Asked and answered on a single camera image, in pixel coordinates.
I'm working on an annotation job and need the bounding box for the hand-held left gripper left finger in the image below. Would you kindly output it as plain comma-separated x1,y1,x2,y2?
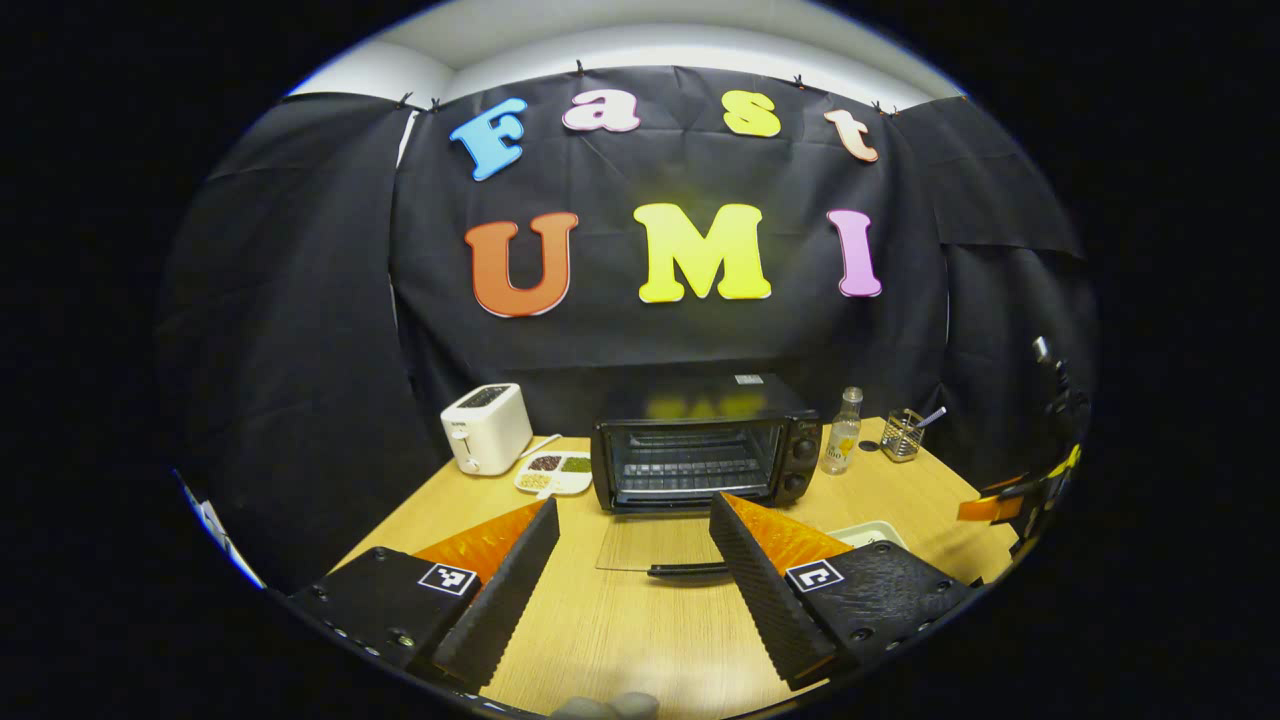
288,498,561,693

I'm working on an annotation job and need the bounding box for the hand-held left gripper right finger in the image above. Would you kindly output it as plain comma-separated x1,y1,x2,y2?
708,492,986,691

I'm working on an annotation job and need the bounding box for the light green square plate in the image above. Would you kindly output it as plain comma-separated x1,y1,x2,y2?
828,520,909,551

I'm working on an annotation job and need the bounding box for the black electric oven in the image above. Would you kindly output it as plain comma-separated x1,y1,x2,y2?
590,375,823,581

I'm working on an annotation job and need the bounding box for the white divided dish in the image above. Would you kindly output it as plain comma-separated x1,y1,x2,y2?
514,450,593,498

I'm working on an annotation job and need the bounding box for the clear glass bottle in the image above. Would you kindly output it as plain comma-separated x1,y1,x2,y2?
820,387,863,476

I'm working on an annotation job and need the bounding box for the white toaster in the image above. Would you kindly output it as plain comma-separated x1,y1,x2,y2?
440,383,534,477

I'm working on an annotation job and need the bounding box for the wire mesh holder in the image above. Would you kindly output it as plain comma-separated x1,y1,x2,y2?
880,408,926,463

